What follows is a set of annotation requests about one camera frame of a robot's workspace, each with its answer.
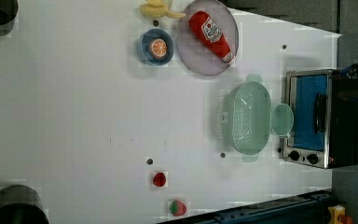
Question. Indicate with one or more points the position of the green plastic strainer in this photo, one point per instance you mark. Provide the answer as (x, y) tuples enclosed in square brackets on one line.
[(243, 119)]

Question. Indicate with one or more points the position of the grey round plate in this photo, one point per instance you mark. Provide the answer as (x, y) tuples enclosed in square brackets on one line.
[(195, 55)]

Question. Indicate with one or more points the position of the orange slice toy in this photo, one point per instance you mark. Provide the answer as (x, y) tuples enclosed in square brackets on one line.
[(158, 48)]

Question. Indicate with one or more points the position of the red round fruit toy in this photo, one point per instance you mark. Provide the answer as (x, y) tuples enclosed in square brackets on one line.
[(159, 180)]

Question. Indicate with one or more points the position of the blue bowl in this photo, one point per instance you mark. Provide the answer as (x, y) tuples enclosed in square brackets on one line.
[(143, 47)]

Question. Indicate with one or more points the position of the red ketchup bottle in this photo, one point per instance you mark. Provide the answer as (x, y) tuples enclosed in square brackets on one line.
[(211, 36)]

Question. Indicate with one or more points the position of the strawberry toy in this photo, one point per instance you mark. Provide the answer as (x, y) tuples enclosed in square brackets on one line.
[(177, 208)]

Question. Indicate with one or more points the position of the green plastic cup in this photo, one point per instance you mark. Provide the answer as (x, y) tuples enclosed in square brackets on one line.
[(281, 120)]

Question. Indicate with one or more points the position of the yellow banana toy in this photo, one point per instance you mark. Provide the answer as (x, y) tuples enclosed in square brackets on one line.
[(159, 9)]

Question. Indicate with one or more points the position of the toaster oven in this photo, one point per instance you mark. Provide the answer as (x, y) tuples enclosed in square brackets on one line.
[(325, 131)]

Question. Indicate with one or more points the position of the yellow red button box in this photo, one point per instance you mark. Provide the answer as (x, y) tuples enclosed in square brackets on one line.
[(339, 216)]

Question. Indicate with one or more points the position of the blue metal frame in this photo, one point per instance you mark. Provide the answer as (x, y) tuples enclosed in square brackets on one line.
[(308, 208)]

